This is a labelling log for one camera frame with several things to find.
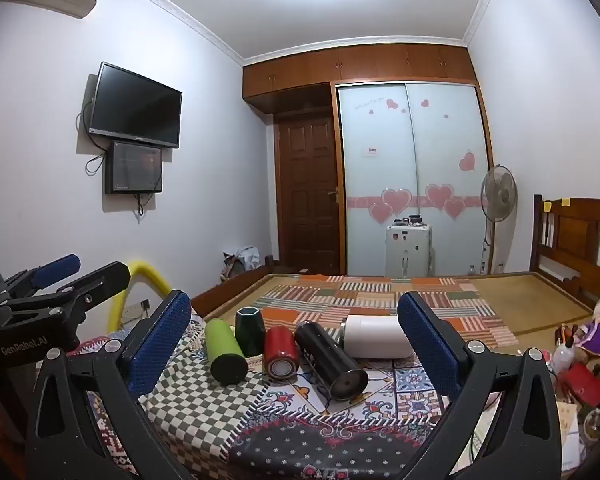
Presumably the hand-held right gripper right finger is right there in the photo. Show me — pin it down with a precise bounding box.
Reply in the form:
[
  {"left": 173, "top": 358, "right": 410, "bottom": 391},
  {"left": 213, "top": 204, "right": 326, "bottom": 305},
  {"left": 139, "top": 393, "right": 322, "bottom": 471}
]
[{"left": 396, "top": 290, "right": 564, "bottom": 480}]

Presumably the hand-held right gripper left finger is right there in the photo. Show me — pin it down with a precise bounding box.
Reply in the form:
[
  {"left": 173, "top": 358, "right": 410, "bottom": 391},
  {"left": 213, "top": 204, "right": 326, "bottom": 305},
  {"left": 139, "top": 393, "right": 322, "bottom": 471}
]
[{"left": 25, "top": 290, "right": 196, "bottom": 480}]

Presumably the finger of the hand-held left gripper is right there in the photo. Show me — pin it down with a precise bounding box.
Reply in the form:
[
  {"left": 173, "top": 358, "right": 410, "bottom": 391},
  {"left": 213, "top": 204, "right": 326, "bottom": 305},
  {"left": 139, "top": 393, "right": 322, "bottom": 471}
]
[
  {"left": 55, "top": 261, "right": 132, "bottom": 322},
  {"left": 2, "top": 254, "right": 82, "bottom": 297}
]

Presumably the white cup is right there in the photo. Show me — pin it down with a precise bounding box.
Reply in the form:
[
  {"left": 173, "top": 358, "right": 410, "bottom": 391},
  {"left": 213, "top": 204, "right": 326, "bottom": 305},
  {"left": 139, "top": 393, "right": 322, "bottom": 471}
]
[{"left": 339, "top": 314, "right": 416, "bottom": 359}]

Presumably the light green cup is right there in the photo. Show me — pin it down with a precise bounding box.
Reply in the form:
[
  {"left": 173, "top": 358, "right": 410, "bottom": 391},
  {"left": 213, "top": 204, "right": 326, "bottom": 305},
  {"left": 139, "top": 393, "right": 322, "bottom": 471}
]
[{"left": 203, "top": 318, "right": 251, "bottom": 386}]

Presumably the dark green faceted cup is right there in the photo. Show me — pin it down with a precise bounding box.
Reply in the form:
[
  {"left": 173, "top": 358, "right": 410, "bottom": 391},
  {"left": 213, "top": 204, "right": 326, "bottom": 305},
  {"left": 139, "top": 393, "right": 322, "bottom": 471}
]
[{"left": 235, "top": 306, "right": 267, "bottom": 358}]

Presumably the black cup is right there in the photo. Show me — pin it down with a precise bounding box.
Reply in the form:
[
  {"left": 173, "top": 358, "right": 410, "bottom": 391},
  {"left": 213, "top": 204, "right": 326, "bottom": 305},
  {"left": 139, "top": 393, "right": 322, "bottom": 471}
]
[{"left": 294, "top": 321, "right": 369, "bottom": 402}]

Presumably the red cup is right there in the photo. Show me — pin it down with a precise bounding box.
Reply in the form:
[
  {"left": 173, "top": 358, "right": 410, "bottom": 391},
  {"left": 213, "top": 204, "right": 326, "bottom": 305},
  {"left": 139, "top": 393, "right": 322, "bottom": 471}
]
[{"left": 263, "top": 325, "right": 301, "bottom": 380}]

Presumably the yellow foam tube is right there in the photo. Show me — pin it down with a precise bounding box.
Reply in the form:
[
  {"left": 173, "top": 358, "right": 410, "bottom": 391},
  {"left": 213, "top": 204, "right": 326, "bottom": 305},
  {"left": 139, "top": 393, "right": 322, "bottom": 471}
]
[{"left": 107, "top": 260, "right": 172, "bottom": 334}]

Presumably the colourful tile-pattern cloth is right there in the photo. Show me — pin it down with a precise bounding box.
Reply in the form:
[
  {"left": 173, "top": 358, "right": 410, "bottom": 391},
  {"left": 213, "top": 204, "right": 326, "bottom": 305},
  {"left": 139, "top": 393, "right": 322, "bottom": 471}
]
[{"left": 250, "top": 355, "right": 463, "bottom": 423}]

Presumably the green checkered cloth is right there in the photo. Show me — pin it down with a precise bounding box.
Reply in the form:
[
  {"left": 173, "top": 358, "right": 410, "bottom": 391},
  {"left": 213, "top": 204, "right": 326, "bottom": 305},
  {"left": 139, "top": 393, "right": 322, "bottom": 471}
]
[{"left": 139, "top": 317, "right": 282, "bottom": 467}]

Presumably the patchwork blanket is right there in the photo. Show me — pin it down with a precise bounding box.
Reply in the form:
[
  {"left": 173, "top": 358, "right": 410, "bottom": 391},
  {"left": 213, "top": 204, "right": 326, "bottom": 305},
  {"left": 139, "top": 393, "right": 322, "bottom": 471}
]
[{"left": 252, "top": 274, "right": 520, "bottom": 352}]

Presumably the bag with grey cloth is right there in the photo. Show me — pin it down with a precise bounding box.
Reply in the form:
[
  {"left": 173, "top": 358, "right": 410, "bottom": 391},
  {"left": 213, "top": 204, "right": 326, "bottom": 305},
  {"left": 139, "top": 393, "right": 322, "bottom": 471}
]
[{"left": 221, "top": 245, "right": 262, "bottom": 282}]

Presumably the clear plastic bottle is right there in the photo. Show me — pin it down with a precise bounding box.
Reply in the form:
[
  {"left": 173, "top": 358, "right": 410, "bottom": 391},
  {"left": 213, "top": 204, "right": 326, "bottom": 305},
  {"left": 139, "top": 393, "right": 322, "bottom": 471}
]
[{"left": 550, "top": 342, "right": 577, "bottom": 374}]

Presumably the dark floral cloth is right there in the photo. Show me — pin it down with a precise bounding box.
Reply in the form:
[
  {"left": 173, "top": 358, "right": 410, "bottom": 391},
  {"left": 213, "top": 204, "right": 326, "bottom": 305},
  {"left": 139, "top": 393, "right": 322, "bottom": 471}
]
[{"left": 226, "top": 407, "right": 433, "bottom": 480}]

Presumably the red box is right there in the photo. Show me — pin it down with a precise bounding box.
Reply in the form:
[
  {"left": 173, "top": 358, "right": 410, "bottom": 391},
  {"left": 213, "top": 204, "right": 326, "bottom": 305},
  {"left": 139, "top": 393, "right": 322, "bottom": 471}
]
[{"left": 564, "top": 362, "right": 600, "bottom": 412}]

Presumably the standing fan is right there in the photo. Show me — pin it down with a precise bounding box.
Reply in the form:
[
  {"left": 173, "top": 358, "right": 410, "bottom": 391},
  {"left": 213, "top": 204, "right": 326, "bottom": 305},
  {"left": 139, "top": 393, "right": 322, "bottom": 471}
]
[{"left": 481, "top": 164, "right": 519, "bottom": 277}]

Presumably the wooden bed headboard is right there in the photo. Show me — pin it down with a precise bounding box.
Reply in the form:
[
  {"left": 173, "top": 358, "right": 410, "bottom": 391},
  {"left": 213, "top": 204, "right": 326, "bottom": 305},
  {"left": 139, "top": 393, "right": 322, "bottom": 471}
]
[{"left": 528, "top": 194, "right": 600, "bottom": 307}]

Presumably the glass wardrobe with heart stickers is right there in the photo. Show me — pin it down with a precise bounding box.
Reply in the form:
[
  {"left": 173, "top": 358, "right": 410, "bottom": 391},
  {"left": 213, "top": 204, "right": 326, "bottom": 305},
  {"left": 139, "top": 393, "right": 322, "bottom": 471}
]
[{"left": 335, "top": 80, "right": 496, "bottom": 279}]

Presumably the brown wooden door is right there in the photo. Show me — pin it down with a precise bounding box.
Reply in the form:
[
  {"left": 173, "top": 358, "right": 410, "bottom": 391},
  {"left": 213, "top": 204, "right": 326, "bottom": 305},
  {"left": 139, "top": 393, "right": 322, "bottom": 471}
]
[{"left": 274, "top": 112, "right": 342, "bottom": 274}]

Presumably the wooden overhead cabinet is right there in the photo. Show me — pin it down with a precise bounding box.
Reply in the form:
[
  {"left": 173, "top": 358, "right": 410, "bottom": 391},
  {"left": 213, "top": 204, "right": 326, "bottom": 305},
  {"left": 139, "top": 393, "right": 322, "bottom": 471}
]
[{"left": 242, "top": 44, "right": 479, "bottom": 112}]

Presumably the wall socket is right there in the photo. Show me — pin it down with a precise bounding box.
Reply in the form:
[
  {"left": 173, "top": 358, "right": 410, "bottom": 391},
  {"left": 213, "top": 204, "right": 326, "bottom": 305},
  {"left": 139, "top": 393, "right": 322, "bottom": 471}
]
[{"left": 122, "top": 298, "right": 151, "bottom": 322}]

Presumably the black monitor cable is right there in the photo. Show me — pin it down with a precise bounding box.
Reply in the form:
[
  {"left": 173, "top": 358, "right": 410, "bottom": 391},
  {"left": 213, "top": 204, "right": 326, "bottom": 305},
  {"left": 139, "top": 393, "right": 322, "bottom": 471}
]
[{"left": 134, "top": 192, "right": 154, "bottom": 222}]

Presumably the small black wall monitor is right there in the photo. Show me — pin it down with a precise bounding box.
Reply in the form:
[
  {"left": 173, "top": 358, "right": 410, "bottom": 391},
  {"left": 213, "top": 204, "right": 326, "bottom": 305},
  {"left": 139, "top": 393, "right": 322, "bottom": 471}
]
[{"left": 105, "top": 141, "right": 164, "bottom": 195}]

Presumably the black television cable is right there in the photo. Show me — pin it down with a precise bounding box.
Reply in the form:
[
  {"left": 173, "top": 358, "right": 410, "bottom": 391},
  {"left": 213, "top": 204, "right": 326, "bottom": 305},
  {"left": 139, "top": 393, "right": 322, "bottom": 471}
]
[{"left": 76, "top": 99, "right": 107, "bottom": 177}]

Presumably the wall-mounted black television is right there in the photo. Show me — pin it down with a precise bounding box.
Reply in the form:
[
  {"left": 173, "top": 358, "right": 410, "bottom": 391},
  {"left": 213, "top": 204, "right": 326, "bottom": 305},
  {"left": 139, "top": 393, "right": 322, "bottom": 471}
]
[{"left": 88, "top": 62, "right": 183, "bottom": 149}]

